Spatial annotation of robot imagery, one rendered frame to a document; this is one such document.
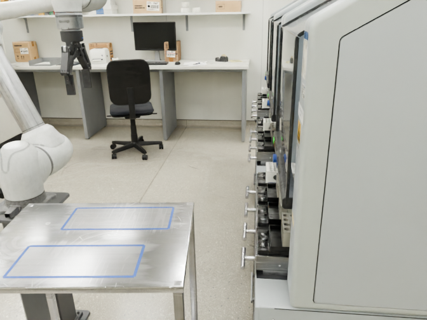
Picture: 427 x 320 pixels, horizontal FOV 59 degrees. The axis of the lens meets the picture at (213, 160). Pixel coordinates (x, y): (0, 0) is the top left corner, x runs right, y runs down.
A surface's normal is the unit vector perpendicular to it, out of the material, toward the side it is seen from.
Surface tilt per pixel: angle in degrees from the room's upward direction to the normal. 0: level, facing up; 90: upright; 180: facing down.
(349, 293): 90
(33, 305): 90
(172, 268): 0
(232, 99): 90
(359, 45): 90
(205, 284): 0
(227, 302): 0
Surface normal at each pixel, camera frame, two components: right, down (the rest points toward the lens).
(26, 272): -0.02, -0.93
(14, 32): -0.11, 0.37
